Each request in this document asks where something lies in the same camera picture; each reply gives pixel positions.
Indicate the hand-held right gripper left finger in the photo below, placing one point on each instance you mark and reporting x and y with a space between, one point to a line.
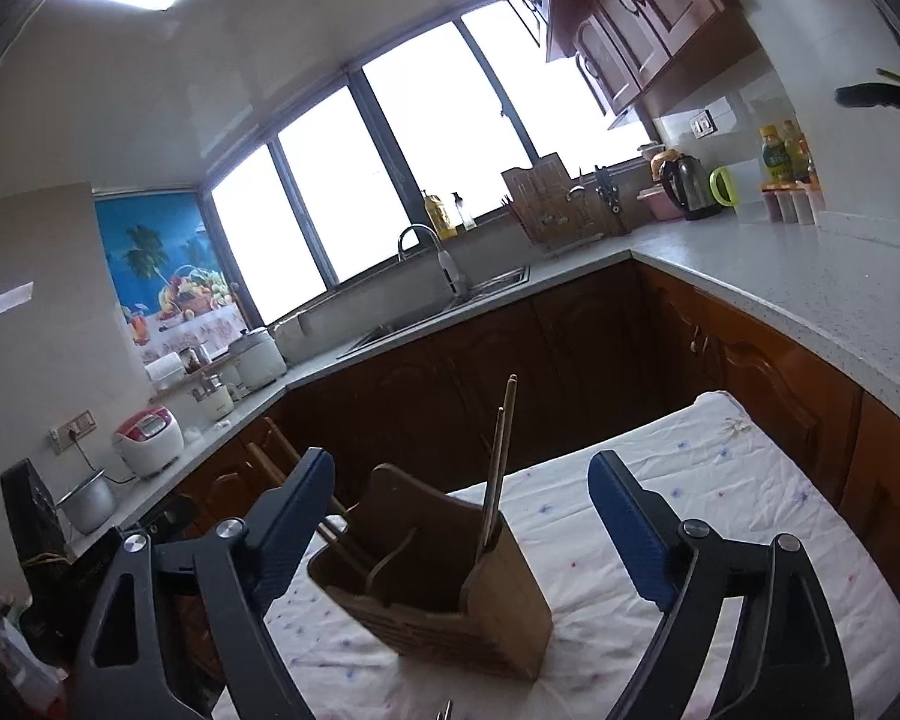
300 517

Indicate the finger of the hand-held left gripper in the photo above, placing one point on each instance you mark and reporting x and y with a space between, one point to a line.
172 514

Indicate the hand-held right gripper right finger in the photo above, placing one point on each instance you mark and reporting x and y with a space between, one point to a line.
630 532

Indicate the pair of wooden chopsticks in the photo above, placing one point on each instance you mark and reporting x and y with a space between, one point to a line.
504 435

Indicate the wooden utensil holder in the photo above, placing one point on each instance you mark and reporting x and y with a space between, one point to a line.
450 615

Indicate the metal cooker pot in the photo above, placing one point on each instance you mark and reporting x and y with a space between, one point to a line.
86 502

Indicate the red and white rice cooker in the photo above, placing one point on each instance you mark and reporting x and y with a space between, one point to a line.
146 442

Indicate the white floral tablecloth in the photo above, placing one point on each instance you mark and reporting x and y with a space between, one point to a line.
720 480

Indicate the small white appliance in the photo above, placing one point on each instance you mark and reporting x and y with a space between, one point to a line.
214 401

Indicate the white paper towel roll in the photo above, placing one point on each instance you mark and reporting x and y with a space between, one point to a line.
165 371

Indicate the wooden lower cabinets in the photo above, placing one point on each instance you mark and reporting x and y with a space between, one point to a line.
570 360

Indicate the wooden cabinets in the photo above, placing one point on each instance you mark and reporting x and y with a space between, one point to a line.
570 360
630 7

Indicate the steel kitchen sink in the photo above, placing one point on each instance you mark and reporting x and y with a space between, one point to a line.
487 285

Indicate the chrome kitchen faucet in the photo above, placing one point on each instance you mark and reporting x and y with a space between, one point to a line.
450 270

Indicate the grey kitchen countertop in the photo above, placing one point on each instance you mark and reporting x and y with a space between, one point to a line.
795 277

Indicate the pink container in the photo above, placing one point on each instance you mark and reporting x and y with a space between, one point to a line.
654 206

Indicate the knife block with knives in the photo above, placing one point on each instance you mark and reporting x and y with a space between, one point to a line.
613 202

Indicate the yellow oil bottle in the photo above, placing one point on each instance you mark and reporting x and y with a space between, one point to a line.
439 217

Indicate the clear soap dispenser bottle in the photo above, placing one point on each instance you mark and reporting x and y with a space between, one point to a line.
465 216

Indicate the wooden cutting board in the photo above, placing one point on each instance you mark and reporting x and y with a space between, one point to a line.
547 199

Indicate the steel electric kettle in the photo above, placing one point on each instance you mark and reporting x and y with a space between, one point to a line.
691 187

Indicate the green cup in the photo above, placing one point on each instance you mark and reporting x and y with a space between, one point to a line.
722 186

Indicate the spice jar set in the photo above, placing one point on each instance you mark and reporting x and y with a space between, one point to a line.
791 204

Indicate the large kitchen window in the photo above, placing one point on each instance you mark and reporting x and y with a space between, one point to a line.
420 150

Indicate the yellow bottle green label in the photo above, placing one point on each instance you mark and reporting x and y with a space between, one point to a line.
775 157

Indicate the orange sauce bottle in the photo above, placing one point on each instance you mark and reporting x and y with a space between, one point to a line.
799 154

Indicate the black wok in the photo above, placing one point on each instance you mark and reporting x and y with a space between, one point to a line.
870 96

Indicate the wooden upper cabinets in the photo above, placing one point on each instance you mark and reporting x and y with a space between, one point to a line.
630 7

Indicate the wall power outlet strip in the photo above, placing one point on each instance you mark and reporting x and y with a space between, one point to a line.
73 431

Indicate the fruit and palm wall poster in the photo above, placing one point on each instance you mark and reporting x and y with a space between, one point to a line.
157 262

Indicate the wall switch plate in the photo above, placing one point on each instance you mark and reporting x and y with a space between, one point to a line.
702 123

